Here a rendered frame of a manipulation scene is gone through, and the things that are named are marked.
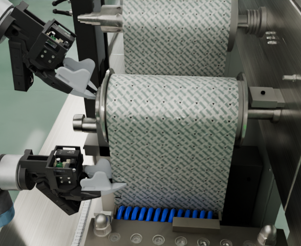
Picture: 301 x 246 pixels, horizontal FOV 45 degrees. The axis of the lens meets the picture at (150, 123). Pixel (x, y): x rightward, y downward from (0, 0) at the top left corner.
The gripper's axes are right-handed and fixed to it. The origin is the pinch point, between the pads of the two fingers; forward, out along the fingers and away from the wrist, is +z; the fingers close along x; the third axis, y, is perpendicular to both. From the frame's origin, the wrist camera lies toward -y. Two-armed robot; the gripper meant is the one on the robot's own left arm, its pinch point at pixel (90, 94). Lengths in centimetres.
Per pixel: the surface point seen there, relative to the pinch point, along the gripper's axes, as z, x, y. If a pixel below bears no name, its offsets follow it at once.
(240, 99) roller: 20.1, -5.3, 20.8
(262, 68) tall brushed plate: 29.2, 16.1, 22.6
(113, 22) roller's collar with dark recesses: -3.4, 19.9, 7.2
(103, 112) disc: 2.4, -8.6, 4.1
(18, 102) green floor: -9, 188, -170
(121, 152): 10.7, -8.1, -1.6
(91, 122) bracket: 4.4, 0.7, -6.2
